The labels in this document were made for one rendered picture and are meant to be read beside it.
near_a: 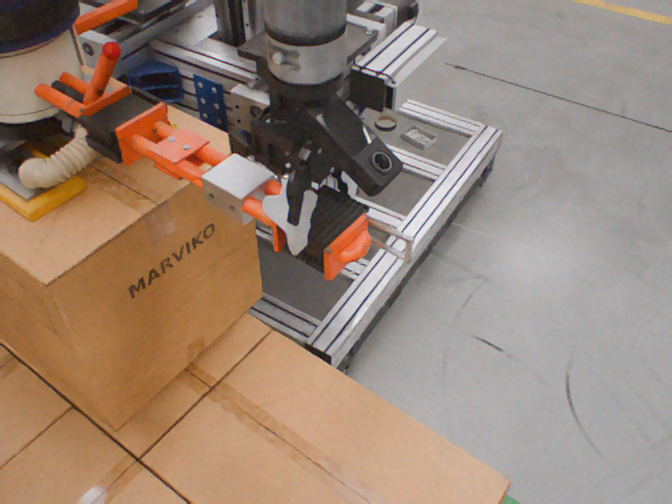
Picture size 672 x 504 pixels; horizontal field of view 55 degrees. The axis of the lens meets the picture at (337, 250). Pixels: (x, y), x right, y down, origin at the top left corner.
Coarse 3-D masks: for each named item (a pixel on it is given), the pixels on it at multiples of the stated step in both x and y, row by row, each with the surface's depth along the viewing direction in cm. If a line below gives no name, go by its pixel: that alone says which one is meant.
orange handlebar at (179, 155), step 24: (120, 0) 116; (96, 24) 112; (48, 96) 95; (144, 144) 86; (168, 144) 85; (192, 144) 85; (168, 168) 84; (192, 168) 82; (264, 216) 77; (360, 240) 74
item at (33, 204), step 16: (0, 160) 102; (16, 160) 98; (0, 176) 99; (16, 176) 99; (0, 192) 97; (16, 192) 97; (32, 192) 97; (48, 192) 97; (64, 192) 98; (80, 192) 100; (16, 208) 96; (32, 208) 95; (48, 208) 96
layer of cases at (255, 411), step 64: (256, 320) 150; (0, 384) 138; (192, 384) 138; (256, 384) 138; (320, 384) 138; (0, 448) 128; (64, 448) 128; (128, 448) 128; (192, 448) 128; (256, 448) 128; (320, 448) 128; (384, 448) 128; (448, 448) 128
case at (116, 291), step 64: (192, 128) 112; (128, 192) 100; (192, 192) 104; (0, 256) 93; (64, 256) 91; (128, 256) 98; (192, 256) 111; (256, 256) 129; (0, 320) 119; (64, 320) 93; (128, 320) 105; (192, 320) 120; (64, 384) 118; (128, 384) 112
